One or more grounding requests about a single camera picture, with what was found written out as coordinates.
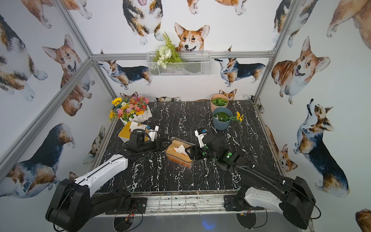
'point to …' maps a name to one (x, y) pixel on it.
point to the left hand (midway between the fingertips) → (167, 138)
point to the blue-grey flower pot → (221, 118)
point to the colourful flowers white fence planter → (135, 108)
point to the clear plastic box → (176, 138)
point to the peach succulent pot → (218, 100)
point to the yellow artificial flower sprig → (237, 117)
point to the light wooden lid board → (170, 151)
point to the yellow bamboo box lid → (126, 133)
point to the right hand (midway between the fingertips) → (192, 144)
